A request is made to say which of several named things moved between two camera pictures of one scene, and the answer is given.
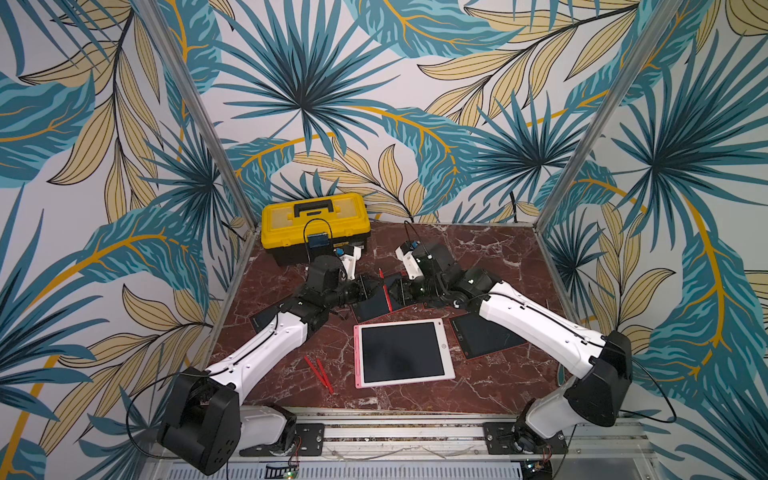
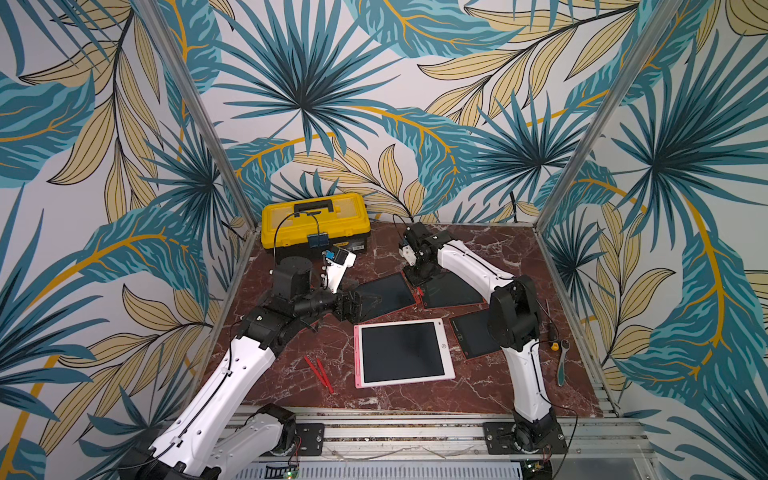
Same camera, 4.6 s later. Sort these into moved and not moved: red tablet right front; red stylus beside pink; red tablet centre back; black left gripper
Moved: black left gripper
Not moved: red tablet centre back; red tablet right front; red stylus beside pink
